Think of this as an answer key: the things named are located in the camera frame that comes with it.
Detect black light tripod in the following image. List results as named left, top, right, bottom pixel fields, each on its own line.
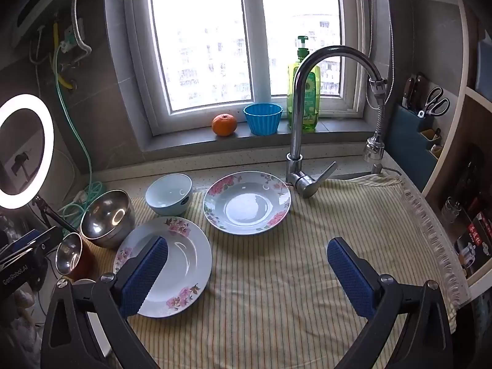
left=32, top=195, right=77, bottom=232

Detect chrome kitchen faucet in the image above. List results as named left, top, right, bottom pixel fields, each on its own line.
left=285, top=45, right=388, bottom=200

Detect floral plate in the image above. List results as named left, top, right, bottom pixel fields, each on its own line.
left=113, top=216, right=212, bottom=318
left=203, top=171, right=292, bottom=236

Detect scissors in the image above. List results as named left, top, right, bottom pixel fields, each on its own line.
left=417, top=87, right=450, bottom=118

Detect teal knife holder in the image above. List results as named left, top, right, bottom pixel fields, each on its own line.
left=385, top=105, right=441, bottom=192

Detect faucet sprayer hose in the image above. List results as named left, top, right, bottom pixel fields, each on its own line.
left=363, top=78, right=390, bottom=164

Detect red steel bowl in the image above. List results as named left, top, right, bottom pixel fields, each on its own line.
left=55, top=232, right=95, bottom=281

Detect green hose cable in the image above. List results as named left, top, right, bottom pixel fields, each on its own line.
left=52, top=45, right=107, bottom=232

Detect light green ceramic bowl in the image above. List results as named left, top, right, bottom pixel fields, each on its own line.
left=145, top=173, right=192, bottom=216

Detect orange fruit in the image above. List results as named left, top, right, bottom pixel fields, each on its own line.
left=211, top=113, right=238, bottom=137

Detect ring light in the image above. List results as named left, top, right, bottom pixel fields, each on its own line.
left=1, top=94, right=54, bottom=209

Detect green dish soap bottle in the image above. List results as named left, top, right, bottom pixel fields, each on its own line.
left=286, top=36, right=321, bottom=133

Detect large steel bowl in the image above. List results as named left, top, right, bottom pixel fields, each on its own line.
left=80, top=190, right=136, bottom=250

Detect striped yellow towel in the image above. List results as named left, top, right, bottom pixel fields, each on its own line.
left=129, top=175, right=459, bottom=368

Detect blue ribbed cup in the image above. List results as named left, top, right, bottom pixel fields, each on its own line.
left=244, top=102, right=283, bottom=137

